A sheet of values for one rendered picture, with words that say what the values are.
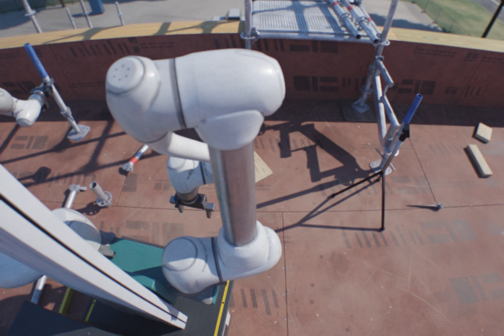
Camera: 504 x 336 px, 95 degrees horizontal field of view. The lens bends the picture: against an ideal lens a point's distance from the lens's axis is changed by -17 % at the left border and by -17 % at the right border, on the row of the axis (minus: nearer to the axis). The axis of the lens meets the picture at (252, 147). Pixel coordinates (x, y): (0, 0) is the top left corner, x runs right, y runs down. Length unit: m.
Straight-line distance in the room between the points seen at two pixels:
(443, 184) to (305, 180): 1.17
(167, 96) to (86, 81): 2.67
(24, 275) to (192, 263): 0.63
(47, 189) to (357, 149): 2.62
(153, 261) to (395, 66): 2.49
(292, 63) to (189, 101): 2.12
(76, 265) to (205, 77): 0.40
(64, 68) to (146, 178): 1.47
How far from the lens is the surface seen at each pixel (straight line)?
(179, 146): 0.74
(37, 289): 2.21
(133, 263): 1.22
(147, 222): 2.08
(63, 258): 0.55
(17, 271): 1.21
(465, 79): 3.32
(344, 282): 1.90
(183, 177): 0.98
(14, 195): 0.44
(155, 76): 0.46
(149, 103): 0.47
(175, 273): 0.89
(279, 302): 1.80
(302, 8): 2.76
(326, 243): 1.95
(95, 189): 2.06
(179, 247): 0.89
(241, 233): 0.79
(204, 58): 0.49
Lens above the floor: 1.77
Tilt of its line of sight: 50 degrees down
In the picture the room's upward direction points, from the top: straight up
